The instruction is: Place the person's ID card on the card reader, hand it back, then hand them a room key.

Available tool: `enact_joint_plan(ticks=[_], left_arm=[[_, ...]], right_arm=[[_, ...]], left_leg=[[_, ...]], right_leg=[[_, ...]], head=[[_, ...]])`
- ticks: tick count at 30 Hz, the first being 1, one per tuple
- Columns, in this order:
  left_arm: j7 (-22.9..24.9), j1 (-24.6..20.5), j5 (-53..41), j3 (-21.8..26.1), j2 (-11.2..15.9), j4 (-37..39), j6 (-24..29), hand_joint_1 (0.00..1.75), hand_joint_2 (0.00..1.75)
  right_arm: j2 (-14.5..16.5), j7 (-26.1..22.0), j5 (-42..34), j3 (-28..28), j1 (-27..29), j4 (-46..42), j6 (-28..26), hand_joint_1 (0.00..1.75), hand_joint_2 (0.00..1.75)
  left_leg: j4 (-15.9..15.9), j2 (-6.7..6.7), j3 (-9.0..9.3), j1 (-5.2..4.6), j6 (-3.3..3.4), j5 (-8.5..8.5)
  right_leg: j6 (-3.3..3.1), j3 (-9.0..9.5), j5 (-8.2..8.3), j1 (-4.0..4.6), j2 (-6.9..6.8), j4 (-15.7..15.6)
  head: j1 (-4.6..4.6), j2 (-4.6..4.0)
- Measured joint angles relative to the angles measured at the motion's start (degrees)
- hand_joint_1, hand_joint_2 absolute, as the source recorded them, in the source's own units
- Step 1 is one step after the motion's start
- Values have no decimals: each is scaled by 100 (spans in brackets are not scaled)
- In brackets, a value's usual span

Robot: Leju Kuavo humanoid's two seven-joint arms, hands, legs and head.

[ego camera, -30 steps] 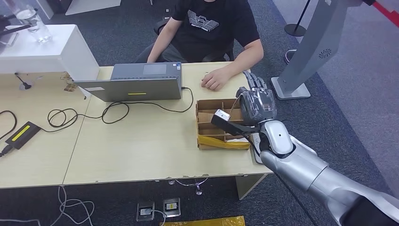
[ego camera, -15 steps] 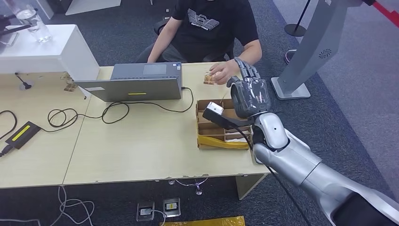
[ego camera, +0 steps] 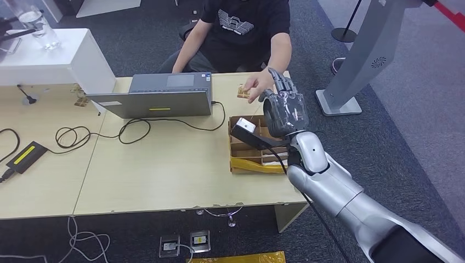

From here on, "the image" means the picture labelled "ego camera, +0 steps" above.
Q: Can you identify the person's left hand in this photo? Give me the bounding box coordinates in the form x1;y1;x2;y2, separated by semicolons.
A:
244;68;277;105

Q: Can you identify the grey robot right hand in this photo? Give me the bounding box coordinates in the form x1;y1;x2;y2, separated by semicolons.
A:
258;67;310;139

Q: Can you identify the person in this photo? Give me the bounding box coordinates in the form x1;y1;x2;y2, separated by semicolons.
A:
158;0;293;104

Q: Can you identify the grey laptop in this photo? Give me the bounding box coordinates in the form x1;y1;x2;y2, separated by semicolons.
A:
86;72;213;119

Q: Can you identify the black office chair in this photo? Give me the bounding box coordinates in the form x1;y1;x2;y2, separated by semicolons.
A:
178;22;202;41

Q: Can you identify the wooden compartment organizer box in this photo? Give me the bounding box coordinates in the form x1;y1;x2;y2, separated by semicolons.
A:
228;115;291;174

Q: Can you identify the yellow plastic strip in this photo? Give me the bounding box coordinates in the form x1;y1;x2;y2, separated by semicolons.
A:
230;157;290;174

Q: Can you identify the grey kiosk stand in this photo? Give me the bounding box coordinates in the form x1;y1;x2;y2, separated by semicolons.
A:
315;0;424;117

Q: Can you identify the clear glass vase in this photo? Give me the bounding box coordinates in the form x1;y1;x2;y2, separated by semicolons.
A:
6;0;63;51

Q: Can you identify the floor socket with yellow label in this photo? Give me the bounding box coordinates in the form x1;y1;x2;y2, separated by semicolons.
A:
189;230;212;254

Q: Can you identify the black stand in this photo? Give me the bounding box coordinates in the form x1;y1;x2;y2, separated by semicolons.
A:
0;16;38;54

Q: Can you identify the black power adapter yellow label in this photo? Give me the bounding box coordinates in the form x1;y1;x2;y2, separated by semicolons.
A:
6;141;49;174

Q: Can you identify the silver floor socket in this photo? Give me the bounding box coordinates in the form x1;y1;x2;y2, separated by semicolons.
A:
159;234;182;259

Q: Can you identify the red barrier belt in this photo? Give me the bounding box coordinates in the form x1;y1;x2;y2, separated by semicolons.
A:
423;0;465;34

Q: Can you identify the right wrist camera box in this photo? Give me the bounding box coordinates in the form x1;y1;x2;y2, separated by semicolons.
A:
231;117;291;151

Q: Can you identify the black laptop power cable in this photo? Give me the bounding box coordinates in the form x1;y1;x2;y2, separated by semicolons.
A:
47;101;226;154

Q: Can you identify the round stanchion base ring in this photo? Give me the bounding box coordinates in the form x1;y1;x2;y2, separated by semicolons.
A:
331;57;347;76

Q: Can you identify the black stanchion post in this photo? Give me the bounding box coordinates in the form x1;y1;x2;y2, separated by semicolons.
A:
331;0;364;43

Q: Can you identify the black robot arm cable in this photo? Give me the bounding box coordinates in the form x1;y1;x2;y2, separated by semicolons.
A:
270;145;352;263

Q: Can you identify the white pedestal box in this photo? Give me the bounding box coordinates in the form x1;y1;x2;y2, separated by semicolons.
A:
0;28;117;95

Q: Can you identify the white socket cable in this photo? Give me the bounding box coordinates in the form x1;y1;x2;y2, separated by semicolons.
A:
175;244;195;263

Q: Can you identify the thin black desk cable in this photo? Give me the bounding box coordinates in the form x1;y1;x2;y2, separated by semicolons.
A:
0;128;21;165

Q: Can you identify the white floor cable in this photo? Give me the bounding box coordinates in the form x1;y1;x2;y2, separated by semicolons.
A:
0;216;111;263

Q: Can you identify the black adapter mains cable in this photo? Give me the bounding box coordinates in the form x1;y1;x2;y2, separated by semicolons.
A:
0;168;16;185

